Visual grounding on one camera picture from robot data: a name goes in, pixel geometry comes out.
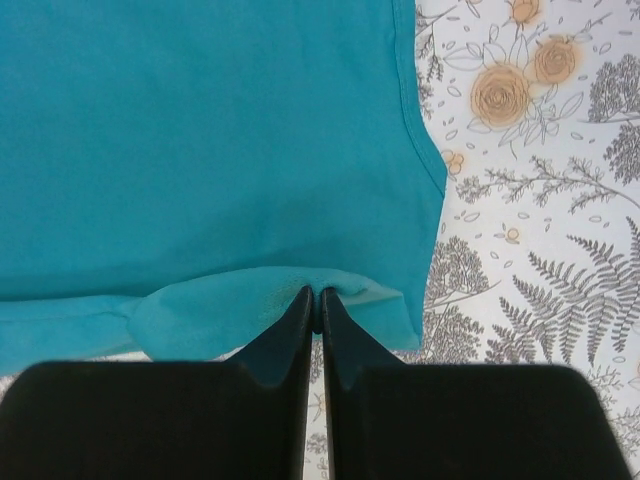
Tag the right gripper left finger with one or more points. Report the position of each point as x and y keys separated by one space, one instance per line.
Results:
x=241 y=418

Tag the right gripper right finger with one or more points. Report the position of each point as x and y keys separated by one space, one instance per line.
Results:
x=390 y=420

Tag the teal t shirt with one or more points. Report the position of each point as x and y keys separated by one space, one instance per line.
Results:
x=174 y=172

